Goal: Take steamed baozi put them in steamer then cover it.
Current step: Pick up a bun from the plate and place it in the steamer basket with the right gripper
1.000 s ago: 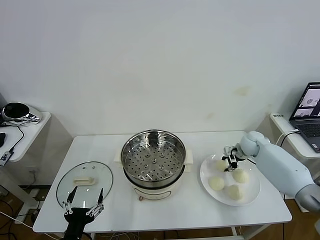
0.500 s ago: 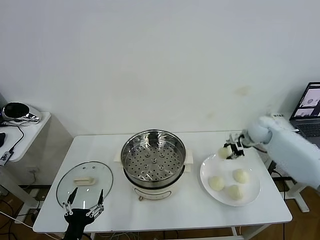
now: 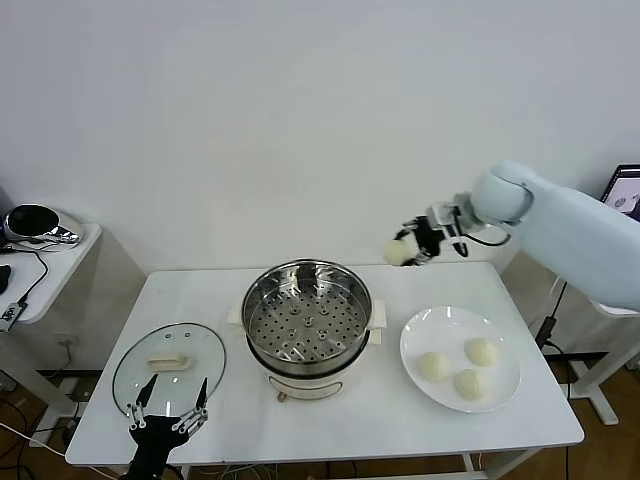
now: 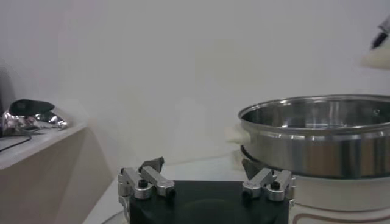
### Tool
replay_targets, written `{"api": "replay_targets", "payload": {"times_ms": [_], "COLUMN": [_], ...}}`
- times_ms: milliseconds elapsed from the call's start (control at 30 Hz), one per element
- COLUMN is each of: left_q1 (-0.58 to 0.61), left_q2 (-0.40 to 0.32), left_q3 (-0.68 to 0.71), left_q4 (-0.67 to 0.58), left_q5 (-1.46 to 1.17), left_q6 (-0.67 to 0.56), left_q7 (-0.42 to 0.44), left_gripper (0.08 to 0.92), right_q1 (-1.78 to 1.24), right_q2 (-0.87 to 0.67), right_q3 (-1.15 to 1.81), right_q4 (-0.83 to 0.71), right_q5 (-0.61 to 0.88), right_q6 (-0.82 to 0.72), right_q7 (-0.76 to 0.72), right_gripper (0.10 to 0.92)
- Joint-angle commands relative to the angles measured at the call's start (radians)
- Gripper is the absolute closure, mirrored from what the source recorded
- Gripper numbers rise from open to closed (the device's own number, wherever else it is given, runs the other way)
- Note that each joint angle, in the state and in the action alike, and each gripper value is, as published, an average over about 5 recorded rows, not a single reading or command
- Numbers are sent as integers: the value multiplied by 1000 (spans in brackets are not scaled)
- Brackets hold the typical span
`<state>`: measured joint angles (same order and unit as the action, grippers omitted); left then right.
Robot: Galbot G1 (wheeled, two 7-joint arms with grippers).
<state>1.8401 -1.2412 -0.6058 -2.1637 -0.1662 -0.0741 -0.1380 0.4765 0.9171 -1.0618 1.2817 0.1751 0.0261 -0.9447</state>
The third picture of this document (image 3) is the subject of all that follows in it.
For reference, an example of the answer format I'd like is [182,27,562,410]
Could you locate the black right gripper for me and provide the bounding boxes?
[392,215,450,269]

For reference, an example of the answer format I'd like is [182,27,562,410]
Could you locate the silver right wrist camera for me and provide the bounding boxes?
[425,199,470,234]

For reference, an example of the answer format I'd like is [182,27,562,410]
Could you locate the white laptop cable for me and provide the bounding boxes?
[548,272,565,314]

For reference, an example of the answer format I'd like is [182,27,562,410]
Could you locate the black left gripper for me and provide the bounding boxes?
[126,372,210,470]

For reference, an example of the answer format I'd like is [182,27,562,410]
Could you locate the white round plate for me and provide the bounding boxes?
[398,305,523,414]

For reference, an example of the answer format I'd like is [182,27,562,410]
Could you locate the black power cable with adapter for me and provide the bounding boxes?
[535,279,572,401]

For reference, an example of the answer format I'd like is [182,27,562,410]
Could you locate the white floor cable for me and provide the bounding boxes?
[0,422,67,459]

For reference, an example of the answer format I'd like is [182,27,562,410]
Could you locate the black floor bar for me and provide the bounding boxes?
[37,368,106,382]
[542,351,612,372]

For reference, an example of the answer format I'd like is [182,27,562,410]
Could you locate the white steamed baozi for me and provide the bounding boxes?
[453,368,489,401]
[383,238,417,267]
[464,336,500,368]
[417,351,452,385]

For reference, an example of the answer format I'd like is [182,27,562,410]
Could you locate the black thin cable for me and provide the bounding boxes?
[0,239,50,306]

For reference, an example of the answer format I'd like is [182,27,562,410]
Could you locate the shiny chrome rounded device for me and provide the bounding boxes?
[3,203,83,252]

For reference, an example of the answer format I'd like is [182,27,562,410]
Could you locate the white side table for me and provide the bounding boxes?
[0,222,149,431]
[501,247,640,427]

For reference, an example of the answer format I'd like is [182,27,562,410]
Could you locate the grey open laptop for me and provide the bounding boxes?
[601,163,640,222]

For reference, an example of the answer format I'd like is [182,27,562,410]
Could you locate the small grey adapter box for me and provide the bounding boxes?
[0,299,29,334]

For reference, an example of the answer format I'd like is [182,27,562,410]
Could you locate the stainless steel steamer basket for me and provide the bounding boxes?
[242,258,374,374]

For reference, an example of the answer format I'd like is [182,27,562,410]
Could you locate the round glass lid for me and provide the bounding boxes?
[111,322,228,425]

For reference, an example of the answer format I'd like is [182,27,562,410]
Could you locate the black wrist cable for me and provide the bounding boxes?
[447,209,513,259]

